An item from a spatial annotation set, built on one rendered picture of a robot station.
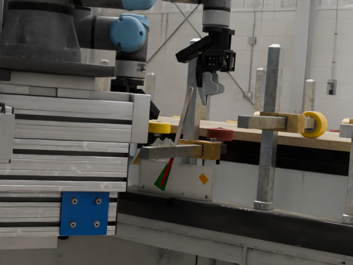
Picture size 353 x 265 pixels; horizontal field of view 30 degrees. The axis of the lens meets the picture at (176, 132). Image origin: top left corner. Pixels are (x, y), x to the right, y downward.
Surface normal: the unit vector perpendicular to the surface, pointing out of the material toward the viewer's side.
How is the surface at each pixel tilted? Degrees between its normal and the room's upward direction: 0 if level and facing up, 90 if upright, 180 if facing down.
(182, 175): 90
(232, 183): 90
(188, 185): 90
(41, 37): 73
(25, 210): 90
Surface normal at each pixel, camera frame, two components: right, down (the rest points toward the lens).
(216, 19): -0.05, 0.04
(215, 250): -0.51, 0.01
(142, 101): 0.39, 0.07
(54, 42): 0.55, -0.22
